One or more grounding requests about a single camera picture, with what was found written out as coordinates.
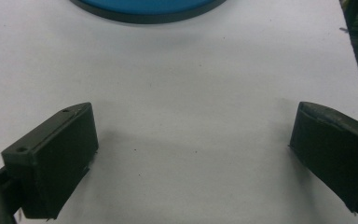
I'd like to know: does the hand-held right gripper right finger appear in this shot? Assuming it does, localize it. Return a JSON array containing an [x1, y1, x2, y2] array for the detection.
[[288, 101, 358, 216]]

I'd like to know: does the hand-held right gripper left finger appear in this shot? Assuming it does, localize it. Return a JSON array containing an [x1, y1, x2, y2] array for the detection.
[[0, 102, 100, 220]]

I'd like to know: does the blue round plate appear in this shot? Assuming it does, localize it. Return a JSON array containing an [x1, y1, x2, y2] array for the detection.
[[69, 0, 227, 25]]

